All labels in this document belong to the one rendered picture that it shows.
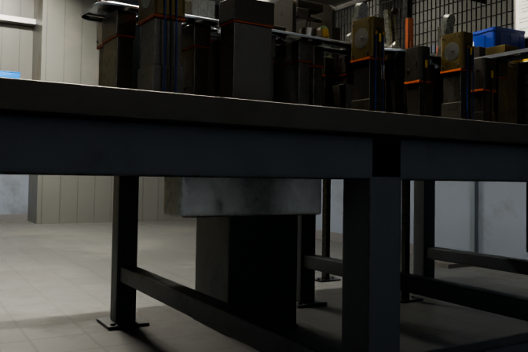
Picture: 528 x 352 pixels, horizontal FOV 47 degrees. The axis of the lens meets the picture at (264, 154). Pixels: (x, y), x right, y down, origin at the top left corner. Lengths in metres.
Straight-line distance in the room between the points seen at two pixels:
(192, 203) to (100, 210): 6.36
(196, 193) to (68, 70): 6.38
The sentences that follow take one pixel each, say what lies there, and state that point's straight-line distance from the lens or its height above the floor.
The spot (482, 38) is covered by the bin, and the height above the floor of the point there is 1.12.
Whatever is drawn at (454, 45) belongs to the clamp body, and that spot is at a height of 1.00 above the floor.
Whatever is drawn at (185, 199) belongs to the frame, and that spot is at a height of 0.54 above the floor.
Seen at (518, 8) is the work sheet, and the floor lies 1.27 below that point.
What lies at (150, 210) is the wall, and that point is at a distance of 7.76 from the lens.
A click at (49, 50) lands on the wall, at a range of 7.53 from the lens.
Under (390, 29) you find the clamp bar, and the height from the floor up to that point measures 1.14.
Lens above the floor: 0.58
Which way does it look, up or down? 2 degrees up
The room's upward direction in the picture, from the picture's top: 1 degrees clockwise
